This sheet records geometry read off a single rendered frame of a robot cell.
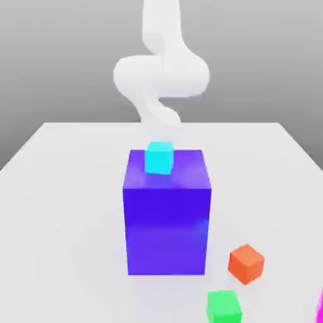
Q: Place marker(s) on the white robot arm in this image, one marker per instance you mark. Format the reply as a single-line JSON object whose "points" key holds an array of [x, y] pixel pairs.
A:
{"points": [[161, 73]]}

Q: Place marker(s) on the small green cube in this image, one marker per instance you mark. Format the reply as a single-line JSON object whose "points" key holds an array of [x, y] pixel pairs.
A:
{"points": [[223, 306]]}

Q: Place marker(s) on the small cyan cube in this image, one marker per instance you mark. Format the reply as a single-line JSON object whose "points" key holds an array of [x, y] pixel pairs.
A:
{"points": [[159, 159]]}

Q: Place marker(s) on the small orange cube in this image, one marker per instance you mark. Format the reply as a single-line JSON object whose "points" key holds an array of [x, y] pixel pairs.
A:
{"points": [[246, 265]]}

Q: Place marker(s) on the small magenta cube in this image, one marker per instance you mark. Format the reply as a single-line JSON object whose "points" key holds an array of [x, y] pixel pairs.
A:
{"points": [[320, 309]]}

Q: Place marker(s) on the large purple box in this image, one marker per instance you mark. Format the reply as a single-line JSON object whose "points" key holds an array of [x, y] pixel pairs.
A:
{"points": [[166, 222]]}

